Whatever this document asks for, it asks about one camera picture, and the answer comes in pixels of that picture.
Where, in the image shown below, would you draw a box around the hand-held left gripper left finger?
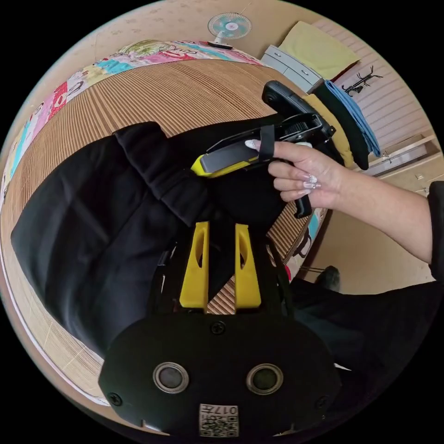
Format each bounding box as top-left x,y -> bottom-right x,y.
179,222 -> 210,309

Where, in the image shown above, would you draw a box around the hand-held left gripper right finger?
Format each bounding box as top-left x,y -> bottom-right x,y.
234,223 -> 262,310

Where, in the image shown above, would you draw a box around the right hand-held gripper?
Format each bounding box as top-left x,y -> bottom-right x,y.
190,112 -> 337,220

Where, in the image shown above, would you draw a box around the black long pants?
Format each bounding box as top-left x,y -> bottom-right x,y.
10,116 -> 307,358

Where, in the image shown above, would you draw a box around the person's right forearm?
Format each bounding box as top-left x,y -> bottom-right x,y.
332,166 -> 436,265

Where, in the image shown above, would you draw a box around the person's right hand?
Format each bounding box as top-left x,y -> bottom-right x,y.
244,138 -> 345,211

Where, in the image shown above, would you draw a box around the bed with woven mat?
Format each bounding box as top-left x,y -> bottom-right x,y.
0,39 -> 329,407

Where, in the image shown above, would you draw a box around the grey cupboard with drawers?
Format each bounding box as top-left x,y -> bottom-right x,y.
259,44 -> 325,94

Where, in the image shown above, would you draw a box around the pile of clothes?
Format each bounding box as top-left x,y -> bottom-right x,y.
313,79 -> 382,171

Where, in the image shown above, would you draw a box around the teal and white fan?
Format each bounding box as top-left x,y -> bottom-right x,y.
207,12 -> 252,49

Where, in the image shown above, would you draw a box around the person's body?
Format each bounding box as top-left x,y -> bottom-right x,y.
287,180 -> 444,438

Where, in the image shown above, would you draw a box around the pale yellow pad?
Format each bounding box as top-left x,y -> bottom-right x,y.
278,20 -> 361,81

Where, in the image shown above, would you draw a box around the light wooden cupboard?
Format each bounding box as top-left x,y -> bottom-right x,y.
356,133 -> 444,199

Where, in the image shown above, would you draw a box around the black wall hook rack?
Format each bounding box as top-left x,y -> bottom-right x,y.
341,65 -> 384,98

